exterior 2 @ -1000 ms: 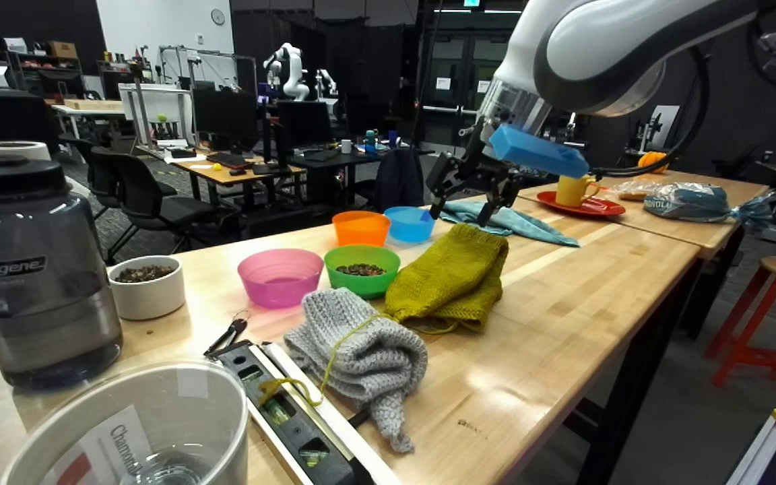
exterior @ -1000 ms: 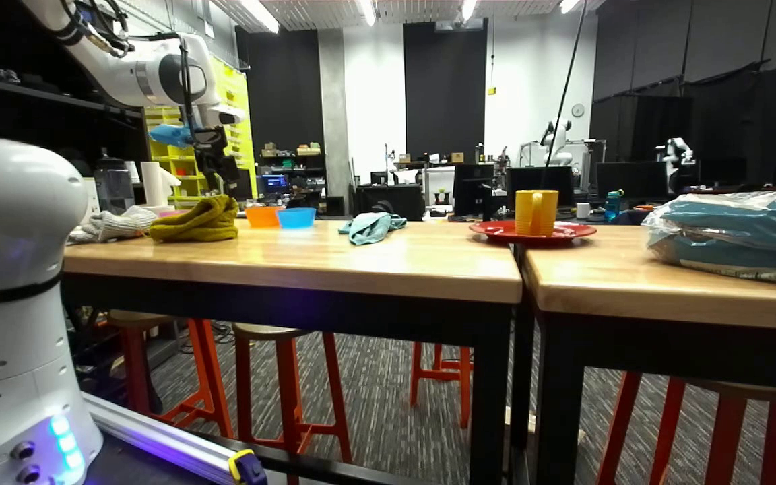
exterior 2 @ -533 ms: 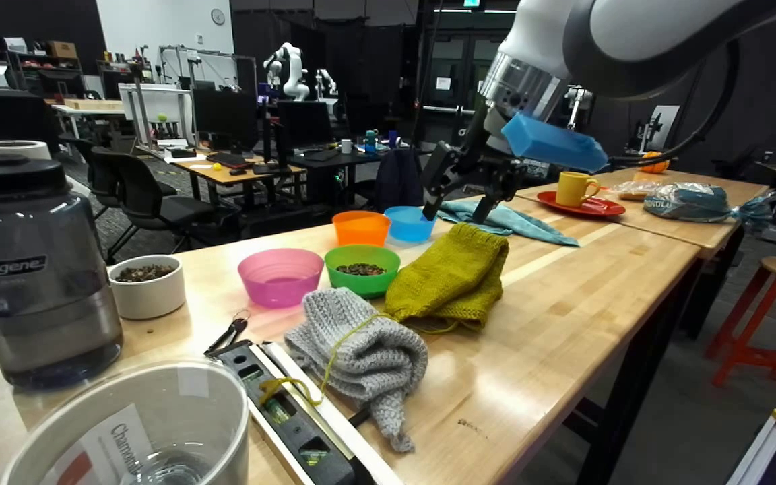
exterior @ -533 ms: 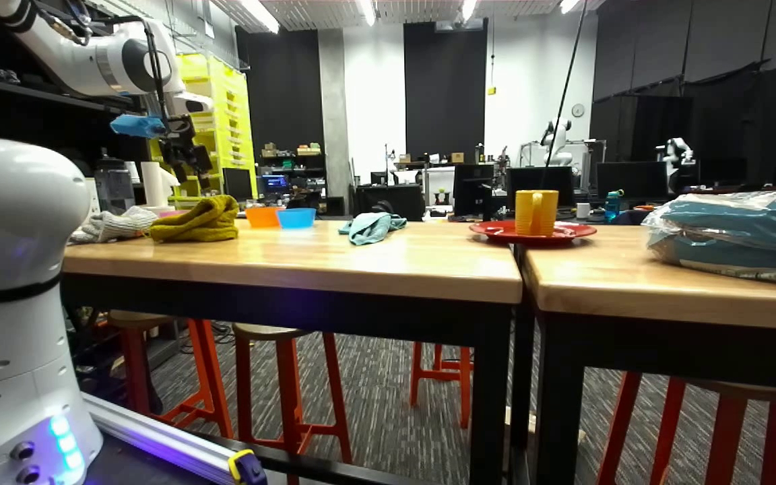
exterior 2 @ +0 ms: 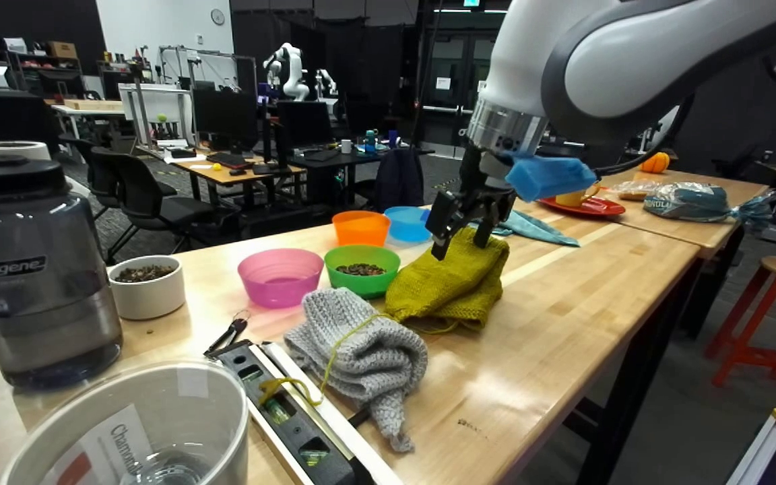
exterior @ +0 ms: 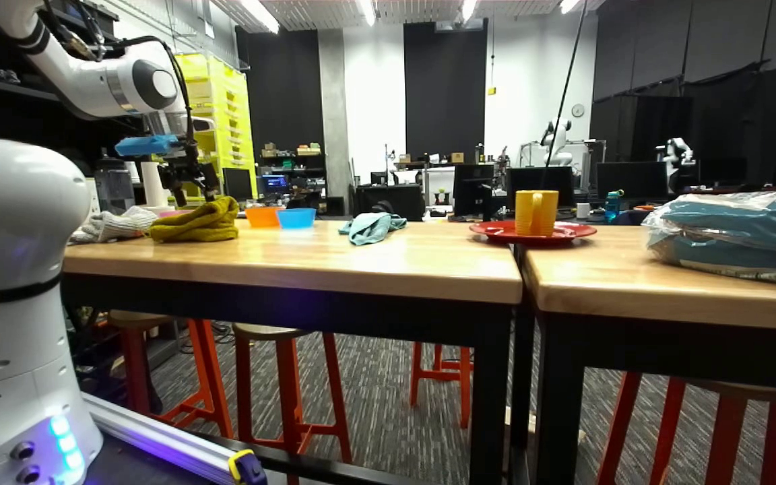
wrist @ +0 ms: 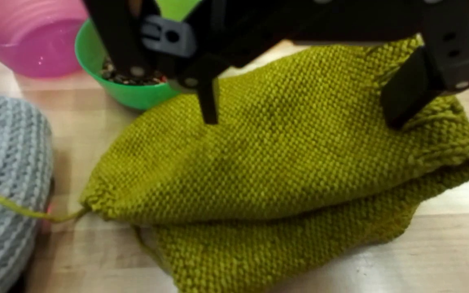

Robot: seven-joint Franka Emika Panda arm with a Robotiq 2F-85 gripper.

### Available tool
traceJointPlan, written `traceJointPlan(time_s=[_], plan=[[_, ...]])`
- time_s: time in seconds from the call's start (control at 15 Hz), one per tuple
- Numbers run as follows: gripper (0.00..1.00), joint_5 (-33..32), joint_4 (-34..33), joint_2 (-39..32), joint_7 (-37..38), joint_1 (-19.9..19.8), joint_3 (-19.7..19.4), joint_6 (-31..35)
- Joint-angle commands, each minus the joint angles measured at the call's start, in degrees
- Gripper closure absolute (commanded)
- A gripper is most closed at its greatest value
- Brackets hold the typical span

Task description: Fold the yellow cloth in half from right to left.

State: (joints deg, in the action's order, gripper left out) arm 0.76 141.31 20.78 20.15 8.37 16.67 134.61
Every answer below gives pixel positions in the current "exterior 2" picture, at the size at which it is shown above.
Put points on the plastic bag of blue cloths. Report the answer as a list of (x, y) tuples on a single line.
[(686, 202)]

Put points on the orange plastic bowl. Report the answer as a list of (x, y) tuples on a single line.
[(361, 229)]

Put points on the red plate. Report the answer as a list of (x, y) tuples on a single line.
[(594, 209)]

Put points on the black clip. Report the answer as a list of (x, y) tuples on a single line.
[(227, 337)]

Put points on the teal cloth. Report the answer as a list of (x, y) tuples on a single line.
[(539, 233)]

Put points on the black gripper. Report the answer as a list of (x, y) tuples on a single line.
[(479, 183)]

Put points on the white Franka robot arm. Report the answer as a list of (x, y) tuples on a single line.
[(620, 62)]

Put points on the black spirit level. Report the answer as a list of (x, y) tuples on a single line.
[(294, 422)]

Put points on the orange round object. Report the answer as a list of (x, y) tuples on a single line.
[(655, 162)]

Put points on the grey knitted cloth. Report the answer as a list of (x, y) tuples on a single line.
[(361, 352)]

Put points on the wooden table with black frame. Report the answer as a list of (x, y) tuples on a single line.
[(706, 287), (627, 393)]

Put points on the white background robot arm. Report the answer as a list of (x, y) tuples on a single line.
[(289, 71)]

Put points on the black computer monitor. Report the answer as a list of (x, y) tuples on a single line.
[(224, 119), (305, 124)]

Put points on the wooden background desk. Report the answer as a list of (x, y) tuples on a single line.
[(227, 170)]

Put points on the green plastic bowl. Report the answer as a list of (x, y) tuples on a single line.
[(361, 282)]

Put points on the blue wrist camera box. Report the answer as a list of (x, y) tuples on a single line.
[(546, 177)]

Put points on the black office chair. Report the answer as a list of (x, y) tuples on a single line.
[(140, 191)]

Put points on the yellow knitted cloth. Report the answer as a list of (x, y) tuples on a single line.
[(446, 284)]

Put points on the blue plastic bowl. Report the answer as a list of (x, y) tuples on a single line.
[(406, 225)]

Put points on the aluminium frame rail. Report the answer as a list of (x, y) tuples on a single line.
[(766, 454)]

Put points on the red stool with wooden seat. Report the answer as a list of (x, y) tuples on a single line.
[(766, 353)]

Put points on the pink plastic bowl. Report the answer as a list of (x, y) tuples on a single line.
[(282, 282)]

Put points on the grey blender pitcher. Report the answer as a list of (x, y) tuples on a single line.
[(33, 278)]

